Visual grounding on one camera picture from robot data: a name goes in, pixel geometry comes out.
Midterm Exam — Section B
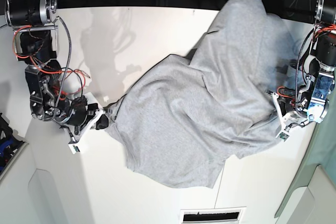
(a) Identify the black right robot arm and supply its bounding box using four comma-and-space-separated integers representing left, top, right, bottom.
4, 0, 109, 135

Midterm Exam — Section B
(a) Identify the blue black cable pile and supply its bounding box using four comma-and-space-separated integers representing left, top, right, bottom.
0, 112, 24, 172

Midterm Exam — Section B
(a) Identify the grey t-shirt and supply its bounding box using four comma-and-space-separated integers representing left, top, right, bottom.
107, 0, 295, 188

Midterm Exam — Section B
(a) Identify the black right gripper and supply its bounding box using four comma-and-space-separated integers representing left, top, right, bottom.
56, 97, 109, 130

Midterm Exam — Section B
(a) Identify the white floor vent grille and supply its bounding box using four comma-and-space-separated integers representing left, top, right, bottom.
179, 207, 246, 223

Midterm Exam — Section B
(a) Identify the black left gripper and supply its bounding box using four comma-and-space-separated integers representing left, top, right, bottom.
277, 87, 302, 119

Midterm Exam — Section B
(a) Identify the black round floor object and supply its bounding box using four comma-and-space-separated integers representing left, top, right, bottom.
261, 0, 284, 16

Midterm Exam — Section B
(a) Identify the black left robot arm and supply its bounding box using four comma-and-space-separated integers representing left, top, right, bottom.
271, 0, 335, 125

